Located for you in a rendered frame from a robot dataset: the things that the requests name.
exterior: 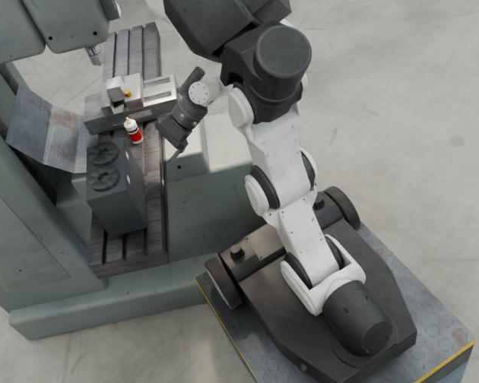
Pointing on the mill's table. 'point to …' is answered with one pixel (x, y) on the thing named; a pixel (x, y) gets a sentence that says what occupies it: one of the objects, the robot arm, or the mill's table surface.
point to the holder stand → (115, 188)
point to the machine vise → (150, 87)
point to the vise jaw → (135, 83)
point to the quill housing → (69, 23)
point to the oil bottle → (133, 131)
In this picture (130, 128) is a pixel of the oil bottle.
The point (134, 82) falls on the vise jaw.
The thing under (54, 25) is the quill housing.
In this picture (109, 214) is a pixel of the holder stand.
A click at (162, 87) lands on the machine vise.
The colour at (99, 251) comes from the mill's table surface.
